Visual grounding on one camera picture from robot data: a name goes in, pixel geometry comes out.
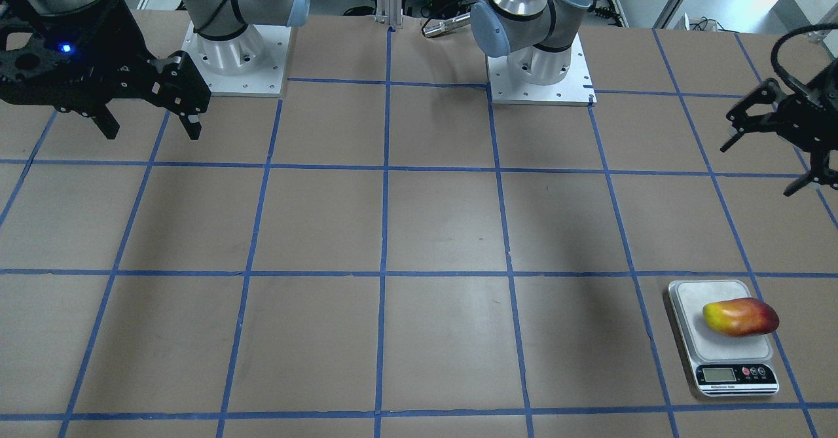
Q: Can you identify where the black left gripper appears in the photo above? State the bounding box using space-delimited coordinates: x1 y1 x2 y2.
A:
720 58 837 197

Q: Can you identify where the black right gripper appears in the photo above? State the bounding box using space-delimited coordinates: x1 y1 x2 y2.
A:
1 0 211 141

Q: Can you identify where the red yellow mango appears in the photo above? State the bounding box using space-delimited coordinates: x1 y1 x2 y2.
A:
701 297 780 337

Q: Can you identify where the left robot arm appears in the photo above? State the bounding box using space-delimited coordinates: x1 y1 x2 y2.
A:
470 0 837 196

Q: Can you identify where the silver digital kitchen scale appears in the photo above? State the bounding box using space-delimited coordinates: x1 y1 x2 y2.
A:
668 280 779 398

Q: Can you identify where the silver metal connector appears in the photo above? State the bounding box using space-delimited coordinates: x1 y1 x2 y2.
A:
422 12 471 39

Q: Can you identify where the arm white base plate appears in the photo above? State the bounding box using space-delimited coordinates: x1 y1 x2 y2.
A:
182 24 295 98
486 34 598 106

